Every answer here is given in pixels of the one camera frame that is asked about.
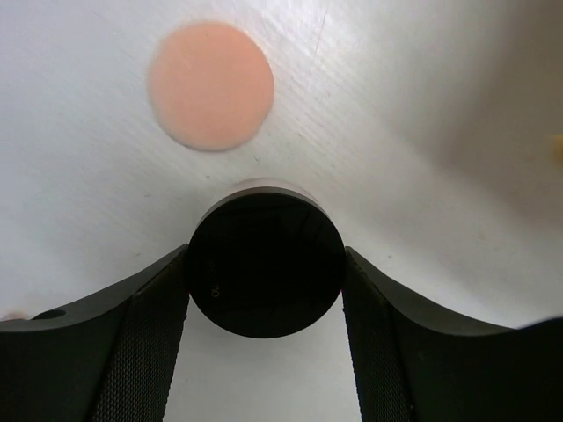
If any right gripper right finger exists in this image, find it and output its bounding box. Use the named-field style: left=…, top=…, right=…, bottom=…
left=342, top=250, right=562, bottom=421

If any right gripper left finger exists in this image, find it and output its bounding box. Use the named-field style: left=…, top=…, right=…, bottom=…
left=1, top=246, right=188, bottom=421

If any black round jar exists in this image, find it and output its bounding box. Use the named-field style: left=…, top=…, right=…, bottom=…
left=185, top=178, right=347, bottom=338

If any yellow drawer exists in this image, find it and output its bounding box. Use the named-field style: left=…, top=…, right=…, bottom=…
left=550, top=135, right=563, bottom=164

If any round peach powder puff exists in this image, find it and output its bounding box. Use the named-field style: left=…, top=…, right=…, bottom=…
left=147, top=21, right=274, bottom=151

